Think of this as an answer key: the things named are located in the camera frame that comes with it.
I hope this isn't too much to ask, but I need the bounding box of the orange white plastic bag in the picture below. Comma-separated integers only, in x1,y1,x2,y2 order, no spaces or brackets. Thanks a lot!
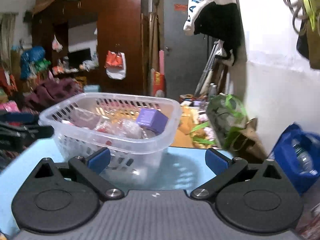
105,51,126,80

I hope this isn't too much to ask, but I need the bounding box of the clear plastic packet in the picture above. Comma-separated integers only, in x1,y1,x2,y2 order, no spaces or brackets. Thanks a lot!
94,119,143,139

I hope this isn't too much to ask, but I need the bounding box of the maroon clothes pile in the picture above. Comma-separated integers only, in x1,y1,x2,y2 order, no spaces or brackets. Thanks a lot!
23,78,83,112

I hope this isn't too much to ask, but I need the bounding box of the green patterned bag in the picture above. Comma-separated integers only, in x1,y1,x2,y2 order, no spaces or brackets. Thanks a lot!
190,93,258,153

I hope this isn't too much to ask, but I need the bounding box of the dark red wooden wardrobe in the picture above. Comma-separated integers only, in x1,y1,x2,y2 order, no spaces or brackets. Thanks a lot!
31,0,148,95

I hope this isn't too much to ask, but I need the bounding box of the blue plastic bag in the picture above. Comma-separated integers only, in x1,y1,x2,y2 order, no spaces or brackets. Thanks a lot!
270,123,319,195

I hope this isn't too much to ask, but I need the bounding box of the pink wrapped packet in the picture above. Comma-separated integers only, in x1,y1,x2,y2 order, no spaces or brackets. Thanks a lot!
70,107,101,130

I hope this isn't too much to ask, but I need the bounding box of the purple box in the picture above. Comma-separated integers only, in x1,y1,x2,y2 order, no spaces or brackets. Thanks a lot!
136,108,169,135

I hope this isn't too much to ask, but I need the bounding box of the grey metal door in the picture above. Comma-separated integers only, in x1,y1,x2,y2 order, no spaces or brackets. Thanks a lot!
163,0,213,101

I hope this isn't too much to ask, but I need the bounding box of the hanging brown bag with cords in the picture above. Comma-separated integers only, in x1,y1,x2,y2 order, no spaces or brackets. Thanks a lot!
283,0,319,70

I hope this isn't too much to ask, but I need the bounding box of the white black hanging jacket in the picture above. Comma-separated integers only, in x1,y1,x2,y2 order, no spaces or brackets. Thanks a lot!
183,0,242,66

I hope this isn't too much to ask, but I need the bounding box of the white plastic laundry basket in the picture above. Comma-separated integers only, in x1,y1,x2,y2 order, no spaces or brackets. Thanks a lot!
39,93,182,185

